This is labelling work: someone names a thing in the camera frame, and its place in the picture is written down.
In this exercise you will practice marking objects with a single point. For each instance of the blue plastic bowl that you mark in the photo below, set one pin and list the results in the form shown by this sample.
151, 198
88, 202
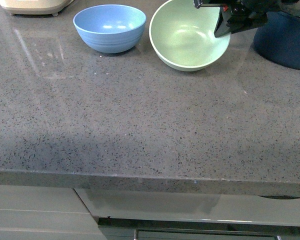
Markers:
110, 28

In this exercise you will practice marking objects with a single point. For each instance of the glass lid with blue knob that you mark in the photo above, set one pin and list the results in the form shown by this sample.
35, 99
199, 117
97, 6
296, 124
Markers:
291, 7

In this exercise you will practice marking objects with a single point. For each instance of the dark blue saucepan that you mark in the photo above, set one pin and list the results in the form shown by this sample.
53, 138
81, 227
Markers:
279, 39

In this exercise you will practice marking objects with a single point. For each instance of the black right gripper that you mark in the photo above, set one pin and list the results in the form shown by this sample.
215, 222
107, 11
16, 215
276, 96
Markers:
239, 15

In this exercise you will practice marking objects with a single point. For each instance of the cream two-slot toaster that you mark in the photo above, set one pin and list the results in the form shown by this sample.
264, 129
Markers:
34, 7

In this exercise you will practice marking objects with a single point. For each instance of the grey cabinet door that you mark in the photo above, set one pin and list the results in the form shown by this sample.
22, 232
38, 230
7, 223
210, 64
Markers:
44, 213

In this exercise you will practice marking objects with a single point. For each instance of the green plastic bowl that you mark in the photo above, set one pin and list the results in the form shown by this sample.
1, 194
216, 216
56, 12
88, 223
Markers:
183, 37

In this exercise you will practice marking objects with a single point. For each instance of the grey cabinet drawer front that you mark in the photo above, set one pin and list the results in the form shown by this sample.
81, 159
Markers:
191, 207

